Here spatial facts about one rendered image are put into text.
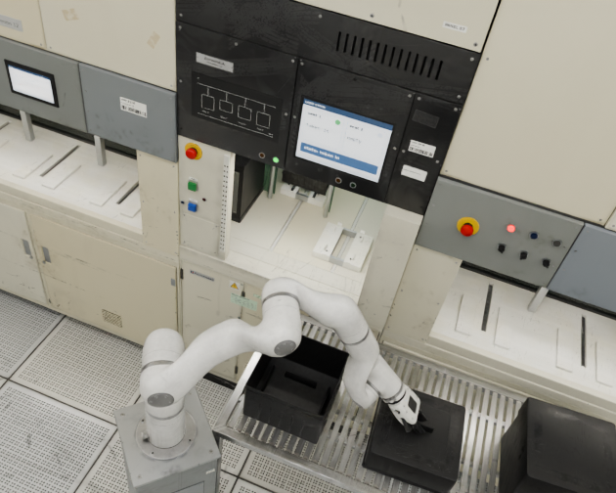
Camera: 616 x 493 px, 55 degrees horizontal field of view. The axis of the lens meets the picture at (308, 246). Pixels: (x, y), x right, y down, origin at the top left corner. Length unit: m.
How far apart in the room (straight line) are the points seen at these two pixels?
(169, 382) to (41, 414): 1.48
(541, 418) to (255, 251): 1.22
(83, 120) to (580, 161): 1.65
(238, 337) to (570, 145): 1.03
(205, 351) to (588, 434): 1.22
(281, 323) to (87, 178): 1.56
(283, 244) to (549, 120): 1.22
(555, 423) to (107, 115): 1.81
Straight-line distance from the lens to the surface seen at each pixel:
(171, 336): 1.76
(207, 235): 2.35
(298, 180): 2.66
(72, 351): 3.25
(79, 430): 3.00
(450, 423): 2.13
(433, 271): 2.07
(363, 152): 1.86
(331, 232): 2.54
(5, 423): 3.10
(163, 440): 1.99
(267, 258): 2.42
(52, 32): 2.24
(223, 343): 1.61
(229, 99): 1.94
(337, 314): 1.56
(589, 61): 1.67
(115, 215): 2.64
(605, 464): 2.10
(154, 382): 1.67
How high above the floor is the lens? 2.58
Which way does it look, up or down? 43 degrees down
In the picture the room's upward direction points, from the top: 11 degrees clockwise
